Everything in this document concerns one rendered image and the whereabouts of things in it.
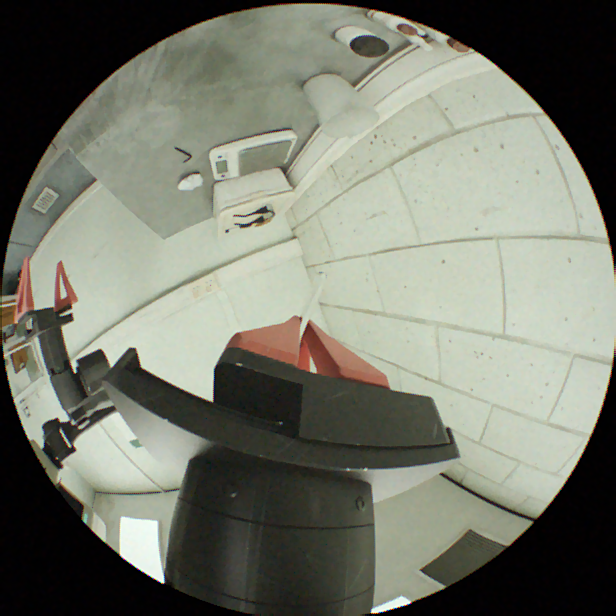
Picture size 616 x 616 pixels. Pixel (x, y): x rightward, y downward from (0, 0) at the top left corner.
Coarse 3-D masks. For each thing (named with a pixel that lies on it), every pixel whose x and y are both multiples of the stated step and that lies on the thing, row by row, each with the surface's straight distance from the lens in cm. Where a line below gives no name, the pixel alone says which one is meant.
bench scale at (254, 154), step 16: (240, 144) 63; (256, 144) 64; (272, 144) 65; (288, 144) 68; (224, 160) 67; (240, 160) 66; (256, 160) 70; (272, 160) 73; (224, 176) 76; (240, 176) 76
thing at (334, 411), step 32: (288, 320) 10; (224, 352) 6; (256, 352) 5; (288, 352) 6; (224, 384) 6; (256, 384) 5; (288, 384) 5; (320, 384) 5; (352, 384) 6; (256, 416) 7; (288, 416) 6; (320, 416) 5; (352, 416) 5; (384, 416) 6; (416, 416) 6; (384, 448) 5
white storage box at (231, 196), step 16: (256, 176) 85; (272, 176) 86; (224, 192) 80; (240, 192) 80; (272, 192) 82; (288, 192) 83; (224, 208) 77; (240, 208) 77; (256, 208) 85; (224, 224) 89
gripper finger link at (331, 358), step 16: (304, 336) 12; (320, 336) 9; (304, 352) 12; (320, 352) 8; (336, 352) 7; (352, 352) 8; (304, 368) 12; (320, 368) 8; (336, 368) 6; (352, 368) 6; (368, 368) 7; (368, 384) 6; (384, 384) 6
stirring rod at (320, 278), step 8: (320, 272) 11; (320, 280) 11; (312, 288) 11; (320, 288) 11; (312, 296) 11; (304, 304) 12; (312, 304) 11; (304, 312) 12; (312, 312) 12; (304, 320) 12; (304, 328) 12
